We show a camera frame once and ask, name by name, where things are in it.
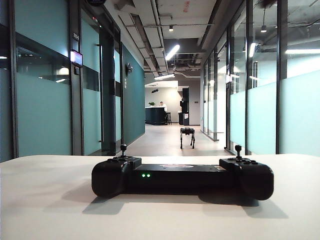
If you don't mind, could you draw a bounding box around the black remote control with joysticks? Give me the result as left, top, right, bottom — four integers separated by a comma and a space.
91, 144, 275, 201

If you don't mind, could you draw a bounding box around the black quadruped robot dog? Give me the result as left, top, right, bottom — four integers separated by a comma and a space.
179, 126, 196, 150

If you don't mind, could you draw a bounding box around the dark bar counter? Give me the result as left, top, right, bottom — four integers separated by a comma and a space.
144, 106, 167, 126

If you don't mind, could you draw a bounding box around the black trash bin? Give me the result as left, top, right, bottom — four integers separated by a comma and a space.
178, 112, 190, 126

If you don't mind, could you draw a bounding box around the tall black machine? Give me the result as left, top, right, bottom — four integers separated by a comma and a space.
180, 87, 190, 114

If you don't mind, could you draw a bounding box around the long vertical door handle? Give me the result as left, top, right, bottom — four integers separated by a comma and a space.
95, 43, 104, 143

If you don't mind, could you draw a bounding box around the wall room display panel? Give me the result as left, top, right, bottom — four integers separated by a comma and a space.
69, 49, 84, 67

